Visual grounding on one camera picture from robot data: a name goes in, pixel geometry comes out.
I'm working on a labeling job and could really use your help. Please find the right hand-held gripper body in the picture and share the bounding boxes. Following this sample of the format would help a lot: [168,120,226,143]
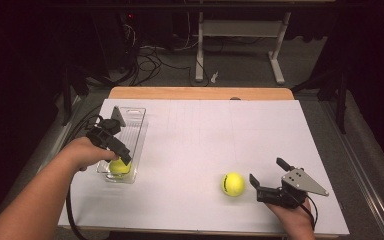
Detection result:
[256,168,330,210]

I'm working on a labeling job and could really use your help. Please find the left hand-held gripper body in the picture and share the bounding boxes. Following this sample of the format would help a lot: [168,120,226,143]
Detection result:
[86,105,127,148]

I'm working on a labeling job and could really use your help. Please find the yellow tennis ball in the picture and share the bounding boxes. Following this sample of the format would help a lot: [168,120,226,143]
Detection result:
[109,158,132,176]
[221,171,246,197]

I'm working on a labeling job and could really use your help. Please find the clear plastic tray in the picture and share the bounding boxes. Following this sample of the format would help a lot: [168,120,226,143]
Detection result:
[96,106,147,184]

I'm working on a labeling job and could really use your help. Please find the person's left hand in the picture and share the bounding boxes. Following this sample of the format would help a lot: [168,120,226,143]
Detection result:
[61,136,120,173]

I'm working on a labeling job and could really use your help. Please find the person's right hand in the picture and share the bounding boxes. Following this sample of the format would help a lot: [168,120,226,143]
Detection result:
[266,200,316,233]

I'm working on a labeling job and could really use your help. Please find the white foam board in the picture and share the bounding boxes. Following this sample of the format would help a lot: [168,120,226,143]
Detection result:
[58,98,350,236]

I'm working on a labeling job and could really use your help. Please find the black stand leg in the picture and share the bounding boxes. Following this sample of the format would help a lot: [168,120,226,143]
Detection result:
[291,66,350,135]

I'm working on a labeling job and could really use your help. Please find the white metal stand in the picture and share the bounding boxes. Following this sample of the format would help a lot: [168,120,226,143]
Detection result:
[194,11,292,85]

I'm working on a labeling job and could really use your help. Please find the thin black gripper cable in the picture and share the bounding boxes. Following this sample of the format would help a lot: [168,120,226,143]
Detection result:
[304,195,319,232]

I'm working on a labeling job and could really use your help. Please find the metal floor rail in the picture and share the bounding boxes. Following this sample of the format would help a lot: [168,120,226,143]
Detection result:
[35,94,85,175]
[319,99,384,240]

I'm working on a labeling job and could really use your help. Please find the thick black gripper cable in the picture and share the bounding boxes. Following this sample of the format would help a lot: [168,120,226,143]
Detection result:
[65,106,104,240]

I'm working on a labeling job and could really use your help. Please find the tangle of floor cables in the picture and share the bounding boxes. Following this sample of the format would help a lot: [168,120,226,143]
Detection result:
[121,23,212,88]

